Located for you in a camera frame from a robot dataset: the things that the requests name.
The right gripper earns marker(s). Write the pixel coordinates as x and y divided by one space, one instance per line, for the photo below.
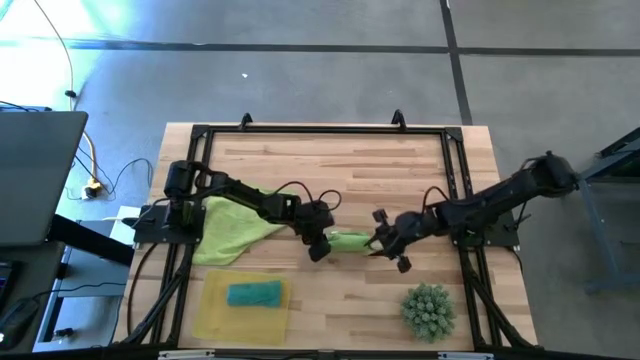
410 227

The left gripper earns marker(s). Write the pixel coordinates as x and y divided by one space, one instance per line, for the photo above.
315 217

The bright green microfiber towel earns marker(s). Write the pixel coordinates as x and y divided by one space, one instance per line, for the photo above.
350 242

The teal microfiber towel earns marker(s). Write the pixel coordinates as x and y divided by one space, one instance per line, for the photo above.
255 294

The pale lime microfiber towel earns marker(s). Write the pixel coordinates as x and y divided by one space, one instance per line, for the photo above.
225 235

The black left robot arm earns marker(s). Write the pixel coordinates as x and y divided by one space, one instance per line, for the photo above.
245 192

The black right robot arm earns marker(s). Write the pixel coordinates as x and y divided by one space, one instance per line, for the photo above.
500 200

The yellow translucent plastic basket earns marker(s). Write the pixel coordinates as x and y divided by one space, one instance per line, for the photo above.
212 325

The green artificial succulent plant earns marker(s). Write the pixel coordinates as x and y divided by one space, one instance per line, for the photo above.
429 312

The white paper sheet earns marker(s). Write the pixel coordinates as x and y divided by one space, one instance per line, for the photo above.
122 225

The blue-grey metal table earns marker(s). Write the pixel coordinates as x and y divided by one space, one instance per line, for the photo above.
597 230

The grey shelf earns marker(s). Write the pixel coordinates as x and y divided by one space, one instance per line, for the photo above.
95 272

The black desk beam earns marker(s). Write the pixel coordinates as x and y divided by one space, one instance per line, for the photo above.
90 240

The yellow power plug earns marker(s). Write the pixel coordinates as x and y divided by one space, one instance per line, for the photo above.
92 189

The dark desk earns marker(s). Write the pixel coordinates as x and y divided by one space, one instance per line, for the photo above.
35 280

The grey laptop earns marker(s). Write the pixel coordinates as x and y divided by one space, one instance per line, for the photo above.
40 175

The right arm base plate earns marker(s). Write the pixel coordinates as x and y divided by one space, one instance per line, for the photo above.
505 235

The black aluminium table frame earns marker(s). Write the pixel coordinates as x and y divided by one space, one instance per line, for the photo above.
325 129

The black frame hook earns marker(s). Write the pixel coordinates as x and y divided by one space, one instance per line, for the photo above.
398 118
245 120

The white bracket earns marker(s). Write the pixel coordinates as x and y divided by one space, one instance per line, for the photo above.
187 354
465 356

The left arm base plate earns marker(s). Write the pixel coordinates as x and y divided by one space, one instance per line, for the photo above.
150 227

